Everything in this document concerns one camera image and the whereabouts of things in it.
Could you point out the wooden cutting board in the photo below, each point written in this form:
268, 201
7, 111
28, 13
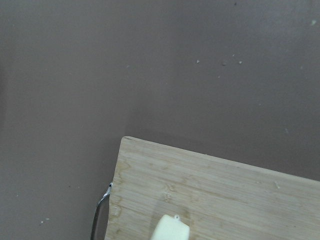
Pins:
218, 199

